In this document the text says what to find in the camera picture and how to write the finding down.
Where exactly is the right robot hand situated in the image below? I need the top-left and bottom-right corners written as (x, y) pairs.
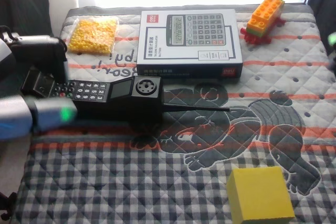
top-left (327, 31), bottom-right (336, 74)

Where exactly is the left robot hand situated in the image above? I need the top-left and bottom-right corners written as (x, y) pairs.
top-left (0, 26), bottom-right (78, 141)

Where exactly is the large black toy phone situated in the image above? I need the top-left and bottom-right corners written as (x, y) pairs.
top-left (20, 66), bottom-right (230, 127)

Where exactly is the calculator box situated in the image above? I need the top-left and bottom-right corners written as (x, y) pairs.
top-left (136, 8), bottom-right (244, 79)

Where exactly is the orange yellow block toy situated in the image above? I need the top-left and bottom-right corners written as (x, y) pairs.
top-left (240, 0), bottom-right (287, 45)

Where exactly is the bag of yellow beads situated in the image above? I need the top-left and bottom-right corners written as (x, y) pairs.
top-left (67, 16), bottom-right (120, 56)

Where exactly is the black stand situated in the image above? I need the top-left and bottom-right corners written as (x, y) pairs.
top-left (0, 191), bottom-right (18, 221)

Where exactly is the grey quilt with bear print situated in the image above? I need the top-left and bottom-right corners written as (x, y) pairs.
top-left (10, 3), bottom-right (336, 224)

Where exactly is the yellow cube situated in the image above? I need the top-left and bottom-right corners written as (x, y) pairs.
top-left (226, 166), bottom-right (296, 224)

